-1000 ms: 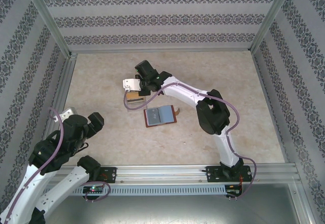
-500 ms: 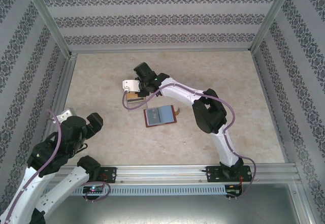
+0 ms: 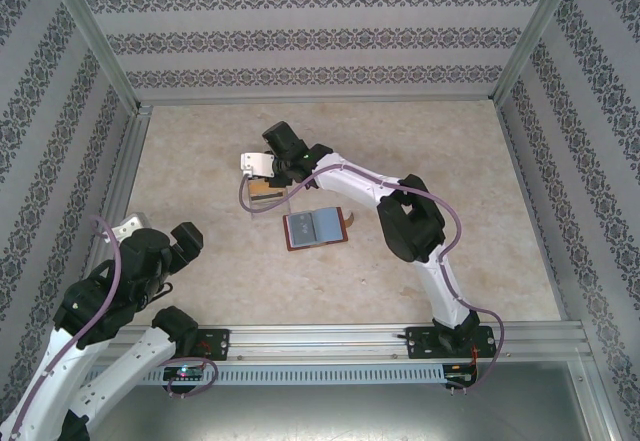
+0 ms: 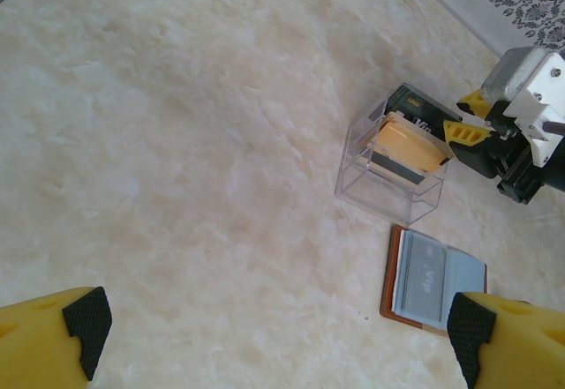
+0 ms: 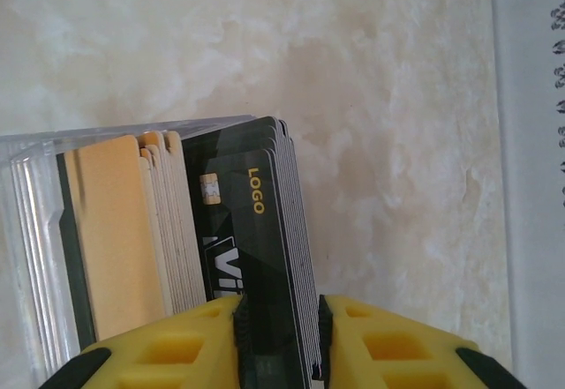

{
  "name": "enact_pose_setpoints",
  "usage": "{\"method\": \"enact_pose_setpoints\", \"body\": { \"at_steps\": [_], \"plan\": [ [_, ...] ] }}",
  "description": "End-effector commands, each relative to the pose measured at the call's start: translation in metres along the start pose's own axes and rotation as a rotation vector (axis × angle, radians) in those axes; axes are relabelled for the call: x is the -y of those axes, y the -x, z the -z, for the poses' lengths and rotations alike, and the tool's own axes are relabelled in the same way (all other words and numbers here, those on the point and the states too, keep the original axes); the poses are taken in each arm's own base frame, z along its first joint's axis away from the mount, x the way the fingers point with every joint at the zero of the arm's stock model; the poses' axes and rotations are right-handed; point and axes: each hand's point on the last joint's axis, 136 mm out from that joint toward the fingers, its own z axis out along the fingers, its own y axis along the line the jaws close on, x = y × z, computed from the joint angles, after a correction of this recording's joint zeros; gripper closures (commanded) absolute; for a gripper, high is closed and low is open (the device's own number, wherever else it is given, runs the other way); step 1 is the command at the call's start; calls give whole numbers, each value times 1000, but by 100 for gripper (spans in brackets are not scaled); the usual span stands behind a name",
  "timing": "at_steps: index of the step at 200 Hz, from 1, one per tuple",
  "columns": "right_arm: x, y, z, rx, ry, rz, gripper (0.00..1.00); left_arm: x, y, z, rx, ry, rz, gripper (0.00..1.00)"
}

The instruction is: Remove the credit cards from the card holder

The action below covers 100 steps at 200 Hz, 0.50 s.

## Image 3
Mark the grey VIP card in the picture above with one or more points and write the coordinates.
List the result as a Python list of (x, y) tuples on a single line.
[(303, 229)]

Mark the brown leather card holder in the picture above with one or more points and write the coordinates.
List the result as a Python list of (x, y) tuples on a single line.
[(327, 226)]

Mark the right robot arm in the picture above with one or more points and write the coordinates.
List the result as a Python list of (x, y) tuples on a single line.
[(410, 226)]

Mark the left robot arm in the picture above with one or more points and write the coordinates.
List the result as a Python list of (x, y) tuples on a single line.
[(125, 366)]

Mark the clear acrylic card stand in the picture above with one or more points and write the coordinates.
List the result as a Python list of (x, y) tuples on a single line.
[(272, 208)]

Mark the left circuit board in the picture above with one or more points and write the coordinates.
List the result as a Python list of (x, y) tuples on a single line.
[(184, 373)]

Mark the circuit board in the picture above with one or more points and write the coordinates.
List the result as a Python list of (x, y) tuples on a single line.
[(184, 373), (460, 373)]

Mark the grey metal shelf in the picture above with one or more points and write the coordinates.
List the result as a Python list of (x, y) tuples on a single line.
[(320, 416)]

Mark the right circuit board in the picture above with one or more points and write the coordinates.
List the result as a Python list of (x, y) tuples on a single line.
[(460, 373)]

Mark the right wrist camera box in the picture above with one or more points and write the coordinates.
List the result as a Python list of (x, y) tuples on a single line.
[(256, 165)]

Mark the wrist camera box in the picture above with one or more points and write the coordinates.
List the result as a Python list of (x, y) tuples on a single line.
[(256, 165), (131, 224)]

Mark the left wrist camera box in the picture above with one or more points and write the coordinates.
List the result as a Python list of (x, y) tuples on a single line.
[(131, 224)]

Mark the aluminium side rail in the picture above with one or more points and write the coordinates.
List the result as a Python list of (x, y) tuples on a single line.
[(120, 186)]

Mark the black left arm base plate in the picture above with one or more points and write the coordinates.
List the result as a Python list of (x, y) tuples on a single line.
[(217, 345)]

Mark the aluminium mounting rail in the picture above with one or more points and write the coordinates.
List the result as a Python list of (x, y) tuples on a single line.
[(320, 343)]

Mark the aluminium frame post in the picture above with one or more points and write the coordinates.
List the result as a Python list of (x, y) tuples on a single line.
[(535, 36), (95, 36)]

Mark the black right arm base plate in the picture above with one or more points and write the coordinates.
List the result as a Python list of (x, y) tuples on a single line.
[(422, 343)]

